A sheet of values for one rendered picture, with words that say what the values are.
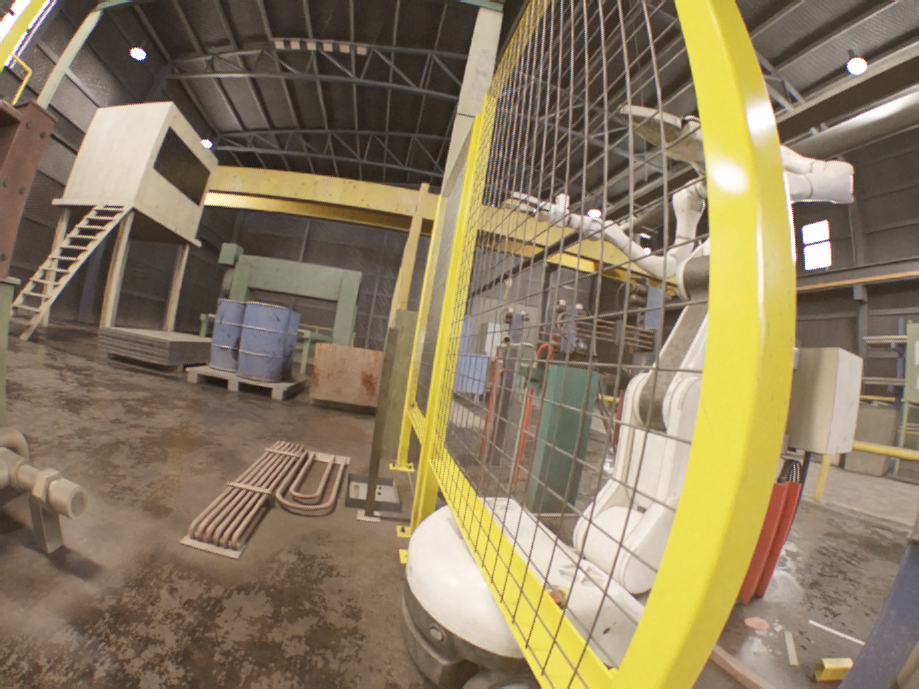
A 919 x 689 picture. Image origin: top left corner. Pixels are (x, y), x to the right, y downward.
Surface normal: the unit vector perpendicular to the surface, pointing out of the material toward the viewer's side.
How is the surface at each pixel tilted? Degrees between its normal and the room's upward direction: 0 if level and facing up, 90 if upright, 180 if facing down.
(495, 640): 91
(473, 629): 88
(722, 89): 90
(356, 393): 90
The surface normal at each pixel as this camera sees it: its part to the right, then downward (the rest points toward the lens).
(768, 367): 0.20, -0.01
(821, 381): -0.97, -0.15
